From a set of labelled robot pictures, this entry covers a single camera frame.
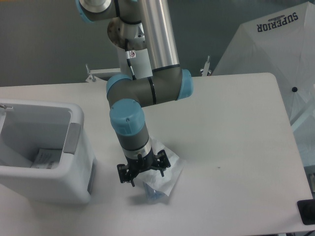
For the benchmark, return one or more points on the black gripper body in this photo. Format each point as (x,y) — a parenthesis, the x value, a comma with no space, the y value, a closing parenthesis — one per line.
(140,163)

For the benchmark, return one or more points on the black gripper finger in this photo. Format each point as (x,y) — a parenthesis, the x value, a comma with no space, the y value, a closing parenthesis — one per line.
(161,162)
(126,174)

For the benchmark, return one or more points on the white plastic bag green tag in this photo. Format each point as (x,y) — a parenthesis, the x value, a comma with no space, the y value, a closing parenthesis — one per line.
(154,179)

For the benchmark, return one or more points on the clear plastic water bottle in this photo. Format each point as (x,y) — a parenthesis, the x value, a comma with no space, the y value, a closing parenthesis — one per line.
(151,193)

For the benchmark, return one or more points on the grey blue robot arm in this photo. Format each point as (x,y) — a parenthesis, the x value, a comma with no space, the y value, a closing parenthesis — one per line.
(143,30)

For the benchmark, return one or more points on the white plastic trash can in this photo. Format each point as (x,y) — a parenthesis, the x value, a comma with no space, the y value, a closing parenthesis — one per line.
(25,127)

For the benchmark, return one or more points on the paper sheet in bin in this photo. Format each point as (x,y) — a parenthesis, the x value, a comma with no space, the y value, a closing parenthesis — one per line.
(47,159)

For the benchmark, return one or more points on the black device at edge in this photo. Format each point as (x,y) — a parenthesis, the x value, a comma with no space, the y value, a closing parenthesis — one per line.
(307,211)

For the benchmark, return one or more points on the white Superior umbrella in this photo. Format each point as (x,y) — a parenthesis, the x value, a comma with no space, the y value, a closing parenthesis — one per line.
(283,44)

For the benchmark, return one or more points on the white metal mounting bracket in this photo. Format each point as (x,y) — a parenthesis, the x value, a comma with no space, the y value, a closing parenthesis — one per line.
(103,74)

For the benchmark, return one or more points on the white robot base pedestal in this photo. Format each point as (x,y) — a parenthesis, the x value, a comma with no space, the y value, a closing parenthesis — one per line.
(139,60)

